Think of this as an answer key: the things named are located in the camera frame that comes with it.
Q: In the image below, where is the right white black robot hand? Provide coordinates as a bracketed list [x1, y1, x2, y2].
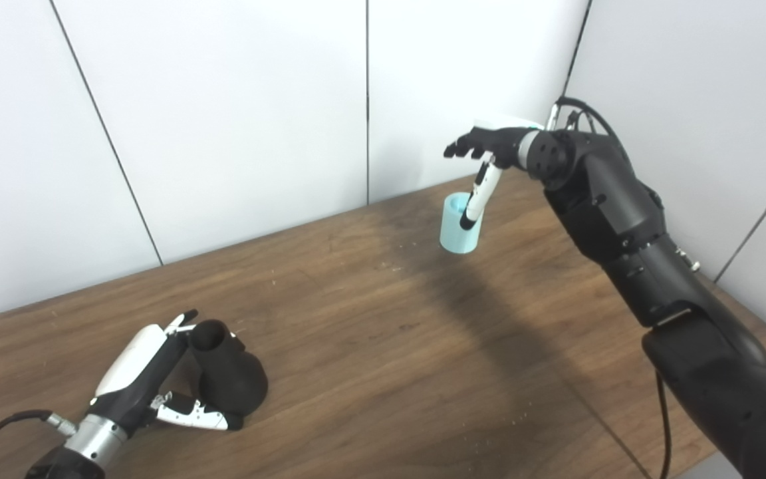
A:
[444, 118, 543, 231]

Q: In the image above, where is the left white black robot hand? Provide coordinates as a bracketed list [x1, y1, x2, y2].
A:
[89, 309, 244, 436]

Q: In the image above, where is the black funnel-shaped nozzle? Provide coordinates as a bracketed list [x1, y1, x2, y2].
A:
[189, 319, 269, 421]

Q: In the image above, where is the light-blue hose piece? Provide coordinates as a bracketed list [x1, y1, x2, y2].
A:
[439, 192, 485, 255]

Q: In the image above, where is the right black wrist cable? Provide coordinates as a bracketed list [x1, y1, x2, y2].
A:
[546, 96, 673, 479]

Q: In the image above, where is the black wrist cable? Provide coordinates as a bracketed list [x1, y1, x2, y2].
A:
[546, 96, 673, 479]
[0, 410, 78, 479]

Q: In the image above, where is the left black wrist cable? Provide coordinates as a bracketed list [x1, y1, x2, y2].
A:
[0, 410, 78, 479]

